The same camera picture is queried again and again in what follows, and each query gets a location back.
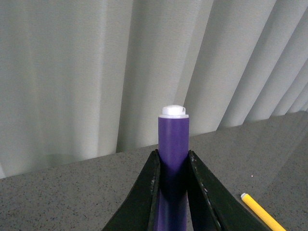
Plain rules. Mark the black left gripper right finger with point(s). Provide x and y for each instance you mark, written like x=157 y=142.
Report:
x=212 y=206

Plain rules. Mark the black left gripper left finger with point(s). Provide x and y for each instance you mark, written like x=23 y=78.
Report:
x=139 y=211

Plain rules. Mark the purple highlighter pen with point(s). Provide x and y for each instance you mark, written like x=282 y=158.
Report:
x=173 y=144

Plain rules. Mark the yellow highlighter pen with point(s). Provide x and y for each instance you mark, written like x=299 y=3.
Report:
x=261 y=213

